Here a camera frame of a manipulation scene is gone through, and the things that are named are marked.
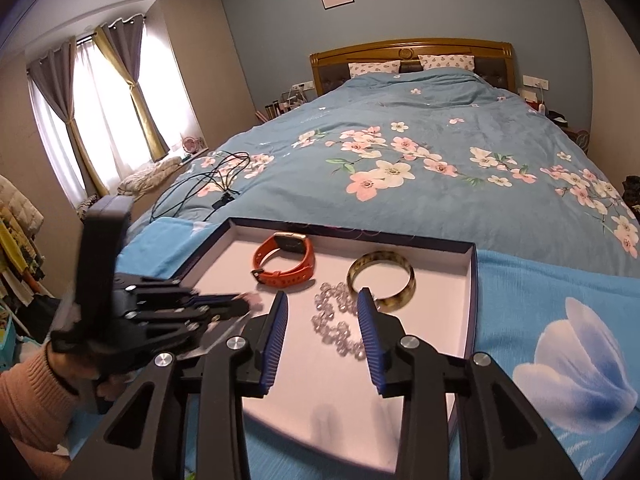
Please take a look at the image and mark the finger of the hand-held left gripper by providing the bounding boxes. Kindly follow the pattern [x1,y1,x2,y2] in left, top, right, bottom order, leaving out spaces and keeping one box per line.
[190,307,253,336]
[185,291,248,311]

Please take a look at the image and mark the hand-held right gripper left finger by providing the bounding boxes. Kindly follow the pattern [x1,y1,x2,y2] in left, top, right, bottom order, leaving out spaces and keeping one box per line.
[60,290,290,480]

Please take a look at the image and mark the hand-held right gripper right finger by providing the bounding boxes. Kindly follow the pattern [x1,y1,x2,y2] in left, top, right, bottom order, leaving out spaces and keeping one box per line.
[356,287,583,480]

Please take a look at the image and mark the clear bead bracelet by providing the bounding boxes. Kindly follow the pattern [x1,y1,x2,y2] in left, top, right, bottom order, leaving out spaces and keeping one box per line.
[311,281,368,361]

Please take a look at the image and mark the dark blue box tray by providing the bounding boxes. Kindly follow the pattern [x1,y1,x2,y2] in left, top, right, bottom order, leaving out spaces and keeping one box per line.
[165,217,478,476]

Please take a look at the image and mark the tortoiseshell bangle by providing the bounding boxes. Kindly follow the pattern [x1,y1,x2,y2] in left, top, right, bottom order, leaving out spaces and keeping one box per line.
[346,251,417,313]

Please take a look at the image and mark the hanging clothes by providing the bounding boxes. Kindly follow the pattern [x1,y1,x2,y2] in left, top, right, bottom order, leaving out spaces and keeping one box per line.
[0,175,46,301]

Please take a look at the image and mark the folded beige blanket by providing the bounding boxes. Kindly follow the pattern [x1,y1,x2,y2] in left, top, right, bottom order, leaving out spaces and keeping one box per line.
[117,156,183,196]

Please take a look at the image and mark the orange smartwatch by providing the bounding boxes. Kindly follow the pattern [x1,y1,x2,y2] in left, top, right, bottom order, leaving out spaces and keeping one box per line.
[251,232,316,290]

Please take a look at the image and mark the yellow and grey curtain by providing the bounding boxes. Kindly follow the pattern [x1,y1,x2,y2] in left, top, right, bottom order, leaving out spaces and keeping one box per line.
[92,14,171,161]

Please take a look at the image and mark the white sheer curtain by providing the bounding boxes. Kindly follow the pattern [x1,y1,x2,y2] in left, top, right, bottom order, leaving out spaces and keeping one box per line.
[72,22,201,196]

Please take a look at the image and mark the light blue tulip blanket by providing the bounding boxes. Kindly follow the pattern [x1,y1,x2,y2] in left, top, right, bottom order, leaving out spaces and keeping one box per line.
[70,217,640,480]

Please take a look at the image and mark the row of cosmetic bottles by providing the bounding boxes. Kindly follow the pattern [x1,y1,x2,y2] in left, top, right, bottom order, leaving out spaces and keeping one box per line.
[257,92,306,121]

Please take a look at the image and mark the floral blue duvet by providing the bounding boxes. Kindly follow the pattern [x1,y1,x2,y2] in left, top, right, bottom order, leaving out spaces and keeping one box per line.
[127,70,640,291]

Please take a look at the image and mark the patterned white pillow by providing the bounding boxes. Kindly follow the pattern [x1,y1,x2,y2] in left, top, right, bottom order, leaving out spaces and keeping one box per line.
[348,60,402,79]
[419,53,476,73]

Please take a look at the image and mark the nightstand clutter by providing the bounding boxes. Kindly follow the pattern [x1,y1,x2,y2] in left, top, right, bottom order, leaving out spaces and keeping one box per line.
[520,87,571,128]

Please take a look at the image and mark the wooden headboard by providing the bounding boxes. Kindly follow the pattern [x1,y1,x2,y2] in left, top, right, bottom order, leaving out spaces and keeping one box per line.
[309,39,517,98]

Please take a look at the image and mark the black cable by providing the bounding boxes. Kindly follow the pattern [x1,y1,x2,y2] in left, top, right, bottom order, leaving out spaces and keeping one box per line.
[150,151,251,221]

